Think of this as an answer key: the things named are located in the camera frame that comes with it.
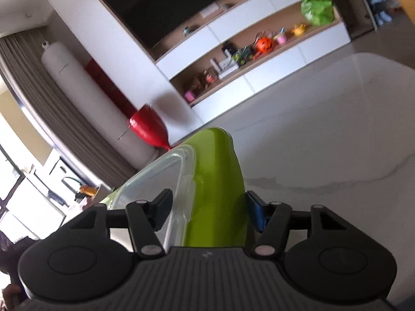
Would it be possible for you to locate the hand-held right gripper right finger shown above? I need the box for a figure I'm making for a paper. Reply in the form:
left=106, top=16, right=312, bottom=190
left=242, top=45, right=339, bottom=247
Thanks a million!
left=246, top=190, right=352, bottom=257

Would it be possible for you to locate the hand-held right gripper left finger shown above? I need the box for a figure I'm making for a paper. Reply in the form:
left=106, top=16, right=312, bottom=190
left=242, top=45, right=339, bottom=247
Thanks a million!
left=70, top=188, right=173, bottom=258

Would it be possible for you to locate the red floor vase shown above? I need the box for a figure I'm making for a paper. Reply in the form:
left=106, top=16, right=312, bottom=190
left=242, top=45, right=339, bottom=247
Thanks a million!
left=128, top=104, right=172, bottom=151

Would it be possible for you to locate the white cylindrical air conditioner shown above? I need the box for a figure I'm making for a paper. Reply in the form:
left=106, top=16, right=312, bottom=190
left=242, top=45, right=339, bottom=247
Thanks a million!
left=41, top=40, right=159, bottom=169

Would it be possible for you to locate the white television cabinet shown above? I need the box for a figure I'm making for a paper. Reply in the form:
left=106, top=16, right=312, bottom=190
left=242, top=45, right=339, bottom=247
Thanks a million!
left=155, top=0, right=353, bottom=128

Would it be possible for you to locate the white box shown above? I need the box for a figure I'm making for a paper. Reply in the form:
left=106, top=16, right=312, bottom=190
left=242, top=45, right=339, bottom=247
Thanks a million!
left=211, top=58, right=239, bottom=79

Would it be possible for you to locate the green toy car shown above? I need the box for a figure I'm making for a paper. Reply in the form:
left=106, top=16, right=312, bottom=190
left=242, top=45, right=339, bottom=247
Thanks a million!
left=232, top=47, right=255, bottom=66

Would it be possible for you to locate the grey curtain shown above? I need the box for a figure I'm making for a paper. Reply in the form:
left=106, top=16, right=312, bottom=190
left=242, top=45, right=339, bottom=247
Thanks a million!
left=0, top=29, right=137, bottom=177

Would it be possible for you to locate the orange pumpkin toy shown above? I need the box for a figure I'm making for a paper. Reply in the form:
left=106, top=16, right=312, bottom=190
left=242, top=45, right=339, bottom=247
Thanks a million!
left=254, top=37, right=276, bottom=54

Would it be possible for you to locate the black television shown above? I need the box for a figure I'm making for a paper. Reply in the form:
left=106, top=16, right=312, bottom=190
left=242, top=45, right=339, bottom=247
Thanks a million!
left=87, top=0, right=325, bottom=61

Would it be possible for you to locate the green bag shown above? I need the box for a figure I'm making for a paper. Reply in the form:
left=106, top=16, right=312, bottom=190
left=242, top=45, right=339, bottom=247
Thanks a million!
left=301, top=0, right=335, bottom=26

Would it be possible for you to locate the tall display cabinet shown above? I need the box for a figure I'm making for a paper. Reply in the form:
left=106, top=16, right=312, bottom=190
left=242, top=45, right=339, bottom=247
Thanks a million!
left=337, top=0, right=391, bottom=31

